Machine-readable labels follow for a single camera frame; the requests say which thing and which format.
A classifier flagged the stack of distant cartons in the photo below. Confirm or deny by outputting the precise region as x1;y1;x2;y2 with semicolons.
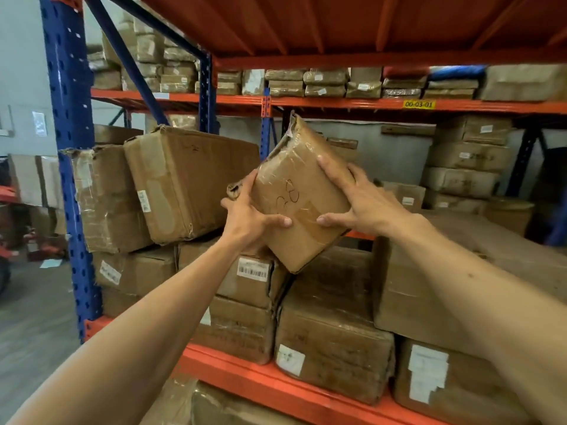
9;154;68;238

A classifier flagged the red pallet truck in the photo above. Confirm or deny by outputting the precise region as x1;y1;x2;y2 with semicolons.
0;186;68;297

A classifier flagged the person's left forearm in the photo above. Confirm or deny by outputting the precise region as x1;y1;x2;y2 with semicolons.
6;236;263;425

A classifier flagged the person's left hand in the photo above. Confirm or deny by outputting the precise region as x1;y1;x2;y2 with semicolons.
220;169;293;257

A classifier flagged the orange shelf deck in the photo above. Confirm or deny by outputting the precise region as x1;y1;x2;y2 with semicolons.
133;0;567;70

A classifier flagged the taped brown parcel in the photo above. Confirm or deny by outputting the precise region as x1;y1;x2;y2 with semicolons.
227;111;356;274

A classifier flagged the person's right hand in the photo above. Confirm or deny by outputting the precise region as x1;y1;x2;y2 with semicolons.
316;155;426;239

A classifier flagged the thin blue rack post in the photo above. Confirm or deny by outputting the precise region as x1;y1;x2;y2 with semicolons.
260;87;278;161

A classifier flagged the row of flat wrapped packets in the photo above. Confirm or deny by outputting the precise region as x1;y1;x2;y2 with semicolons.
216;64;567;102

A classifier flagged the plastic wrapped carton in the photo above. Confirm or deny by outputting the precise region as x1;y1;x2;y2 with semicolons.
142;376;307;425

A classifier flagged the pile of large cardboard boxes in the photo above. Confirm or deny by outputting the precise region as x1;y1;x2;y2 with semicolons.
62;124;567;425

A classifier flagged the blue wrapped package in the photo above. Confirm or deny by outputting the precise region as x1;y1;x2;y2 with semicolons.
429;65;487;82

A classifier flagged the stack of small wrapped packets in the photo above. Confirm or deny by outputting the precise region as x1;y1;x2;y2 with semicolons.
86;13;200;94

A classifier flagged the blue rack upright frame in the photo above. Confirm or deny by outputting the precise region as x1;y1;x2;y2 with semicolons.
39;0;219;342

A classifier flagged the long orange rack beam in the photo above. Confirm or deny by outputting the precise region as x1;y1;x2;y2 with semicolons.
91;88;567;116

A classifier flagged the person's right forearm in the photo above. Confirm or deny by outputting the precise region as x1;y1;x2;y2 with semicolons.
396;215;567;425

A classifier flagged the stack of labelled cartons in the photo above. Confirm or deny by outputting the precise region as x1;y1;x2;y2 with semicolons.
380;115;537;236

